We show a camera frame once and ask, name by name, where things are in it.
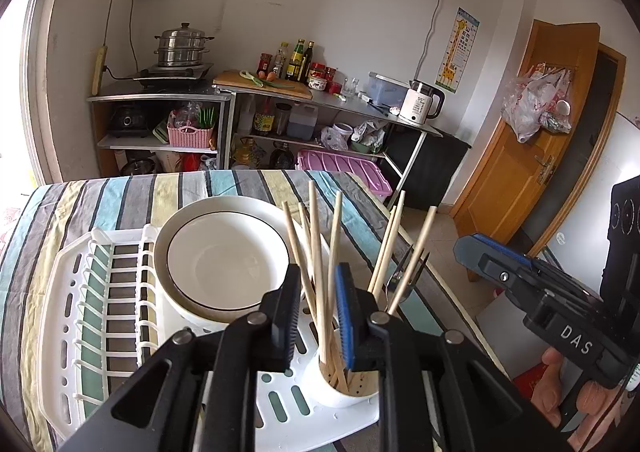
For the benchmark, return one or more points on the green onion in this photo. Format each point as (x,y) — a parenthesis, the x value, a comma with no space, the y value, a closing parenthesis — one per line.
(250,77)

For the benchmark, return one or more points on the wooden cutting board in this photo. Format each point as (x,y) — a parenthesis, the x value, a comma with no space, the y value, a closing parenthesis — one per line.
(280,88)

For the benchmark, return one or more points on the metal kitchen shelf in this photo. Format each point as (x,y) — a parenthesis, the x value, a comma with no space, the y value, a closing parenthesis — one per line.
(340,105)

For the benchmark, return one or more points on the white plastic dish rack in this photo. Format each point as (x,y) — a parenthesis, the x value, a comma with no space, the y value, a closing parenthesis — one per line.
(320,427)

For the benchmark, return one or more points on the drinking glass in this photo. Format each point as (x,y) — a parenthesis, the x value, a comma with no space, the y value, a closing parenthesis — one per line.
(355,88)

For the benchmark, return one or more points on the plastic jug dark liquid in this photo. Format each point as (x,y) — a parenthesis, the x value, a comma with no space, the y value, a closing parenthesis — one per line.
(301,125)

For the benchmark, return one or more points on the low steel shelf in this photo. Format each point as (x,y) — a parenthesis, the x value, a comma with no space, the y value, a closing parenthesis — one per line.
(160,91)

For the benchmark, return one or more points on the red-lid sauce jar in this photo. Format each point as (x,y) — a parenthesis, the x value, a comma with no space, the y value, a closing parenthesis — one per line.
(316,77)

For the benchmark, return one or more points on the cooking oil bottle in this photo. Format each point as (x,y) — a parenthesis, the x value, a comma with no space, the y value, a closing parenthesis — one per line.
(263,120)

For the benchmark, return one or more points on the small red-cap jar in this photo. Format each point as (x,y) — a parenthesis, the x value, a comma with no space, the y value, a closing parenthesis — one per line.
(264,65)

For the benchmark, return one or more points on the striped tablecloth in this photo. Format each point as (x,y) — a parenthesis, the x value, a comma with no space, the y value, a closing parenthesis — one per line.
(125,192)

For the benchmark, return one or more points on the black kitchen appliance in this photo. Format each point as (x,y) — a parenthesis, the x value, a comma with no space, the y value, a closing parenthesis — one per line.
(130,122)

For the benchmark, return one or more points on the black cabinet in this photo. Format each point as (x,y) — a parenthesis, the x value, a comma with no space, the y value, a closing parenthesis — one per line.
(430,162)

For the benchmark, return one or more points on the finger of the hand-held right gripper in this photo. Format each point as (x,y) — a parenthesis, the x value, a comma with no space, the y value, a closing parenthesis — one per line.
(500,247)

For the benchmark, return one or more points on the wooden door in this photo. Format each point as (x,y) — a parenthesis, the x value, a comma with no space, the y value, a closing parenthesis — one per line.
(505,172)

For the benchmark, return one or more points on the dark bottle yellow label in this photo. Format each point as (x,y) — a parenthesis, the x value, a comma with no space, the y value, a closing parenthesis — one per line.
(296,62)

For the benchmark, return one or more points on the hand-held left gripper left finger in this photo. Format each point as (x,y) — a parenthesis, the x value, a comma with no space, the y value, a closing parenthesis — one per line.
(294,332)

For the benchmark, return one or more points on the pink woven basket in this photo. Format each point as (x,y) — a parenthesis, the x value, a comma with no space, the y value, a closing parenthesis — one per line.
(190,137)

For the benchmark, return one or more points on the white electric kettle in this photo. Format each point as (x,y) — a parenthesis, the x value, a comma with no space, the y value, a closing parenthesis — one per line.
(417,105)

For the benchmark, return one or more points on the beige power strip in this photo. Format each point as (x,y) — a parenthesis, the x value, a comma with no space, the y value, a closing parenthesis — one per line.
(99,70)

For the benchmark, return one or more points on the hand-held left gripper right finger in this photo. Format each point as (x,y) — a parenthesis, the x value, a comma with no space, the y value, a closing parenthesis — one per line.
(345,322)

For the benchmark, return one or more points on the dark tumbler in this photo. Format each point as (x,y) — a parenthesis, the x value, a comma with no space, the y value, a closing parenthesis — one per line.
(283,120)

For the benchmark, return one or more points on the white round container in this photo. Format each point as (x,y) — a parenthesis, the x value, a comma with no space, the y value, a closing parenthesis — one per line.
(342,135)

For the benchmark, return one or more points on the red packet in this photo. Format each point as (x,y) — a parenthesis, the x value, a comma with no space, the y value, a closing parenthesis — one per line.
(530,379)

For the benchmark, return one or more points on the dark sauce bottle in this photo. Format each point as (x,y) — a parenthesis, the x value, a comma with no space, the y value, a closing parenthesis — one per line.
(308,62)

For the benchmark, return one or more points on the white utensil holder cup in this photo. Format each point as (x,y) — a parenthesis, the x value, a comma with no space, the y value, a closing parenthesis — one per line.
(325,397)

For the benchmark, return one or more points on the hanging plastic bags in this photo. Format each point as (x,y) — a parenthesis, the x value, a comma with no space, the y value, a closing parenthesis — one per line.
(535,102)

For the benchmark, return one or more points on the crumpled plastic bags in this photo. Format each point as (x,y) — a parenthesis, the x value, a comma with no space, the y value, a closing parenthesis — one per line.
(367,137)

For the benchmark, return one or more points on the clear glass bottle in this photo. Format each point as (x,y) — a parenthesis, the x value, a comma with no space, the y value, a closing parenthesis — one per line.
(280,62)

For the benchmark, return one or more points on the dark metal utensil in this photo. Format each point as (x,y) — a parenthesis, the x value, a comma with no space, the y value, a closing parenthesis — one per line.
(400,268)

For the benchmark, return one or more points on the stainless steel steamer pot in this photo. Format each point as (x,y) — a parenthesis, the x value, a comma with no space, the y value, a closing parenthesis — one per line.
(182,45)

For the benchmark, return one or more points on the black-rimmed white bowl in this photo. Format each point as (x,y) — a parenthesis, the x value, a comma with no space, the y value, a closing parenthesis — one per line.
(225,262)

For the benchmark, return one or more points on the black induction cooker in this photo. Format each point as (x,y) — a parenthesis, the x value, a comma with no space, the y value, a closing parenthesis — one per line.
(170,73)

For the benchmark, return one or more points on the translucent plastic box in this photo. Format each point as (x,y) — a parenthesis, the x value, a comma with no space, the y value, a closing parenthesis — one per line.
(387,90)

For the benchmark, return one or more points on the person's right hand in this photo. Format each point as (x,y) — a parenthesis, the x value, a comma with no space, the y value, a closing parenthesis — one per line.
(547,392)

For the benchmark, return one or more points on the giraffe wall poster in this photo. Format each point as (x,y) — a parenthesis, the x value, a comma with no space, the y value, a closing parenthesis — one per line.
(457,52)

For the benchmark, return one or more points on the large plain white bowl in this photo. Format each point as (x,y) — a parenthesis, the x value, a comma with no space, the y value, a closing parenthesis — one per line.
(225,204)

